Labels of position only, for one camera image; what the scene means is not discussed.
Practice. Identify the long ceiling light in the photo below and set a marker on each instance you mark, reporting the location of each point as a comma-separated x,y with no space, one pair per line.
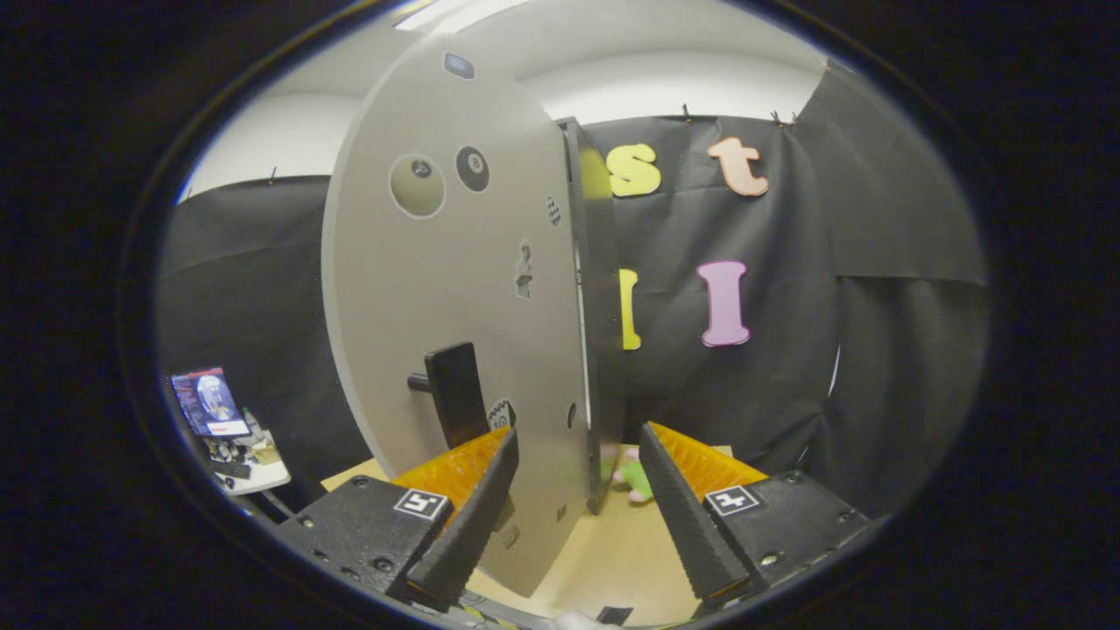
455,13

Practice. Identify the computer monitor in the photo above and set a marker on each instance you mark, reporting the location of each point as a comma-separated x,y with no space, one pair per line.
210,402

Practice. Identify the black backdrop cloth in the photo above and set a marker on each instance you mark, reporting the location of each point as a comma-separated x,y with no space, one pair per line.
787,394

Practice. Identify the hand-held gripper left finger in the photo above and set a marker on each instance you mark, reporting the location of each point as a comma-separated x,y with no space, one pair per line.
477,525

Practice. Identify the cluttered white desk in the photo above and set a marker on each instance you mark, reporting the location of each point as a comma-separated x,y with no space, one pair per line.
254,468

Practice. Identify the pink and green plush toy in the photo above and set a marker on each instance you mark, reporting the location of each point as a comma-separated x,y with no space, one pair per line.
634,481

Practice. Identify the light grey shoe cabinet door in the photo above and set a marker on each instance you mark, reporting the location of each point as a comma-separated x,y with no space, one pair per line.
437,280

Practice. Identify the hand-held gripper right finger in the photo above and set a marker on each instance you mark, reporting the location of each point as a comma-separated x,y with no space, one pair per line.
687,525

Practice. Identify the grey shoe cabinet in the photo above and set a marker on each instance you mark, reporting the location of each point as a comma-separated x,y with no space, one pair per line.
599,350

